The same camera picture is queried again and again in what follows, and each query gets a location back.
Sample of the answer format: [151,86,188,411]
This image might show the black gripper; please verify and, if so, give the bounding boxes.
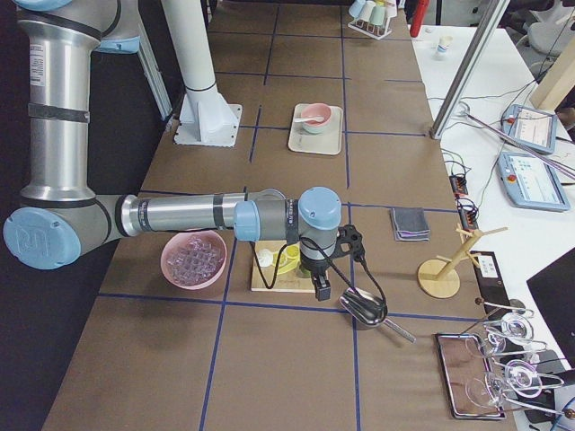
[300,249,332,302]

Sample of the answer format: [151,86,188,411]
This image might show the white plastic spoon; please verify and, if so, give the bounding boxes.
[293,116,324,123]

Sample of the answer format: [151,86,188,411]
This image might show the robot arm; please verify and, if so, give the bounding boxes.
[1,1,164,304]

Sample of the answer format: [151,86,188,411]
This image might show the pink bowl with ice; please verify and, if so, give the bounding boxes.
[160,231,227,290]

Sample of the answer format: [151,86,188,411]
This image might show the mint green bowl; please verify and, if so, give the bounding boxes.
[302,122,330,135]

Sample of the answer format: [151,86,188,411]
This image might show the wooden cutting board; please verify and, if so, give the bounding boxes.
[251,241,314,294]

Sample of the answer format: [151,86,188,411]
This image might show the lemon slice lower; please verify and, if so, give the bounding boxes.
[275,259,299,275]

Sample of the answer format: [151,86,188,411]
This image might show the lemon slice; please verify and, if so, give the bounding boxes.
[275,259,299,275]
[282,244,300,260]

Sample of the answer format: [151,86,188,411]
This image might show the lemon slice upper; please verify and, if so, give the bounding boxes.
[282,244,300,260]

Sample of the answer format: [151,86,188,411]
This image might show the metal scoop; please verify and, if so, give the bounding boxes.
[340,288,416,343]

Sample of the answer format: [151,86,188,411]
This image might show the white steamed bun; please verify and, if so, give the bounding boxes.
[256,249,278,268]

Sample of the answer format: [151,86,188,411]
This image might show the grey folded cloth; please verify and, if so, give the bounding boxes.
[390,207,430,242]

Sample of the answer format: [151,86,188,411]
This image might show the round wooden stand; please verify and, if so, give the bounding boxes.
[417,224,508,299]

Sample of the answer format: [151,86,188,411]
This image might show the cream rabbit tray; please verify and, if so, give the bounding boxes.
[287,103,343,155]

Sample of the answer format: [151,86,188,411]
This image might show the black power strip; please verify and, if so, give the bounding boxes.
[448,173,479,231]

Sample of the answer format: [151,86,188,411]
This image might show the black framed box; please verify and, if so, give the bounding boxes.
[435,333,506,421]

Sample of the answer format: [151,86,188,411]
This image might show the wine glass rear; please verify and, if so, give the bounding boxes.
[465,312,547,358]

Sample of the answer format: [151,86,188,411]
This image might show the wine glass on tray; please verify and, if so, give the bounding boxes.
[465,359,564,414]

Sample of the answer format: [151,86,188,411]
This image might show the grabber reach tool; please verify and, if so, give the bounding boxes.
[455,103,574,180]

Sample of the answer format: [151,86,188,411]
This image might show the near teach pendant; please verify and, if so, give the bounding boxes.
[498,152,571,212]

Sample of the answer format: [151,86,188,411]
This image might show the teach pendant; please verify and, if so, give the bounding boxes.
[498,152,571,212]
[501,104,558,154]

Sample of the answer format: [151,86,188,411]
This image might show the far teach pendant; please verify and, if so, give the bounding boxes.
[501,104,558,154]

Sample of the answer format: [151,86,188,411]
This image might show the white cup on rack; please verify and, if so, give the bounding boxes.
[358,0,376,22]

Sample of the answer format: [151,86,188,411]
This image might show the paper cup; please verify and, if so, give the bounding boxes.
[437,35,453,56]

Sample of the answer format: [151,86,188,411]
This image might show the blue cup on rack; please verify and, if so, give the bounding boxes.
[349,0,366,19]

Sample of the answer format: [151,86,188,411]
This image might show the green cup on rack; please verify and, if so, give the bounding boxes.
[369,2,385,27]

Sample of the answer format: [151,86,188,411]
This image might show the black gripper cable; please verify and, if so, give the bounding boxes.
[255,237,388,318]

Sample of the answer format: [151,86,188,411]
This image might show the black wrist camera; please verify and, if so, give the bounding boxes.
[332,224,365,262]

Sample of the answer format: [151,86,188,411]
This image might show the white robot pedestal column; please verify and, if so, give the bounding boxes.
[162,0,243,147]

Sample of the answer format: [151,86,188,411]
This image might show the white wire rack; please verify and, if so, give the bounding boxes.
[348,20,392,40]

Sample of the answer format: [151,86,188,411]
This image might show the aluminium frame post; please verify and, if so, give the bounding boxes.
[429,0,509,140]

